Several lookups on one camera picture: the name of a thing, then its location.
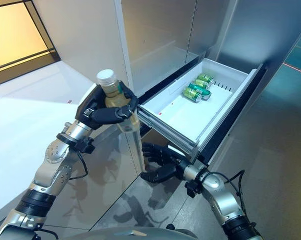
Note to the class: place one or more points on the lime green drink can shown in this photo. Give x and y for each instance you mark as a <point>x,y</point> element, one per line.
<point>191,94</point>

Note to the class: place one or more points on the stainless steel fridge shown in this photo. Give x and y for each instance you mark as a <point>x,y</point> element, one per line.
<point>160,37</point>

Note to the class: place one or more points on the tea bottle with white cap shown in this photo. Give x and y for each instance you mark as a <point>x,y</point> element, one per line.
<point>112,98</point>

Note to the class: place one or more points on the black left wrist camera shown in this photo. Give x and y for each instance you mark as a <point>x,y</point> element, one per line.
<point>85,145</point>

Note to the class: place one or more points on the white fridge drawer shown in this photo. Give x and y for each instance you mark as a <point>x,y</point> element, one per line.
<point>190,112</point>

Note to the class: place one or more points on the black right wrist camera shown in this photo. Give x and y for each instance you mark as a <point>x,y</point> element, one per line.
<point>191,189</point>

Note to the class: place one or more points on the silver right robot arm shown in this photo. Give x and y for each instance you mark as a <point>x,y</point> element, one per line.
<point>215,185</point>

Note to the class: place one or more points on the white vertical cabinet panel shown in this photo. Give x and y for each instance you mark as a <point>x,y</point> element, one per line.
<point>125,50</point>

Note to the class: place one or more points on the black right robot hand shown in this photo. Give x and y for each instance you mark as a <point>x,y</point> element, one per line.
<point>162,172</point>

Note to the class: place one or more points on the grey robot torso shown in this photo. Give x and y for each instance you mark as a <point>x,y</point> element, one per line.
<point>130,235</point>

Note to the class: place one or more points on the black framed glass partition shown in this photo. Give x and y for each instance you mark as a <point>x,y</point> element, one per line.
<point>15,32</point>

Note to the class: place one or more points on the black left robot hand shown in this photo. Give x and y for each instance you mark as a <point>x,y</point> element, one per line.
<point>102,116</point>

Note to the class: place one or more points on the dark green drink can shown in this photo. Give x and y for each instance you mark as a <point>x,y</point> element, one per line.
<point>204,93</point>

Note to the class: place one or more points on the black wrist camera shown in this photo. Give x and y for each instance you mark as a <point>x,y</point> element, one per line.
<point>191,189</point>
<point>85,145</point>

